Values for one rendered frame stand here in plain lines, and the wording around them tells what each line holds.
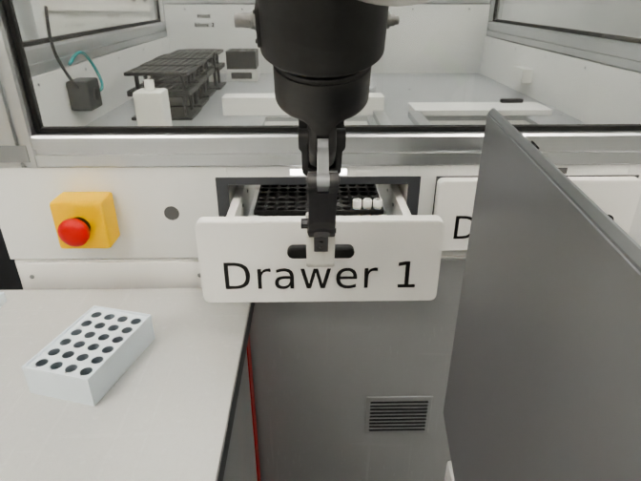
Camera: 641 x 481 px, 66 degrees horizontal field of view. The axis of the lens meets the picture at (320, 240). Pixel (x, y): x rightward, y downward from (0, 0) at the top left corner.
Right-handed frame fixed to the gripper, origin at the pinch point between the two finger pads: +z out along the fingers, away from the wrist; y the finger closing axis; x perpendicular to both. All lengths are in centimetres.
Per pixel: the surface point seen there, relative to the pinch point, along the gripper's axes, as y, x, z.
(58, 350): 4.9, -30.4, 13.1
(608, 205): -16.4, 41.8, 10.4
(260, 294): -1.7, -7.3, 11.4
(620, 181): -17.6, 42.6, 7.0
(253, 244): -4.1, -7.8, 4.9
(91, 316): -1.3, -29.2, 15.1
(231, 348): 2.3, -11.2, 17.4
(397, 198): -18.4, 11.6, 10.7
